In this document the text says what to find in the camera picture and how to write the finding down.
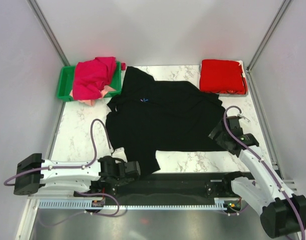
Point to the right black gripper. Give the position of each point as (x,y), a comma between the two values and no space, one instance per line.
(219,138)

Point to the magenta t shirt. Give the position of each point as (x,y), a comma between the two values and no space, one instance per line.
(97,78)

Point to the green plastic tray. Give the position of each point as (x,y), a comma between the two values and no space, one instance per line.
(65,83)

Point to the right aluminium frame post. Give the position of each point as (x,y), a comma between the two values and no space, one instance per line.
(268,34)

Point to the aluminium frame post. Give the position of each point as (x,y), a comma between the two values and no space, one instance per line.
(268,34)
(48,31)

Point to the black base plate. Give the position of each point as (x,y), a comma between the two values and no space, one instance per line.
(208,185)

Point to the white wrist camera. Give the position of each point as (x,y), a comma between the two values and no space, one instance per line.
(119,153)
(242,117)

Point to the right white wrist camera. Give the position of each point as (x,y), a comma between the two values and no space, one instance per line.
(242,117)

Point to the left aluminium frame post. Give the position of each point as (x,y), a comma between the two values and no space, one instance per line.
(48,31)

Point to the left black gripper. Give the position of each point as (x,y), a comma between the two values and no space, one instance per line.
(121,161)

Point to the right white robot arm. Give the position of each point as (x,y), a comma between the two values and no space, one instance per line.
(281,211)

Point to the white slotted cable duct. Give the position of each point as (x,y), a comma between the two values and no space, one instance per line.
(89,204)

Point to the black t shirt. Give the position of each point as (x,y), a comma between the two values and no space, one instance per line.
(150,116)

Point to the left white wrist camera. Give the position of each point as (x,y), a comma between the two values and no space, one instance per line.
(119,153)

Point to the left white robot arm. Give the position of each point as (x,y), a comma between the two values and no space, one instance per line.
(36,175)

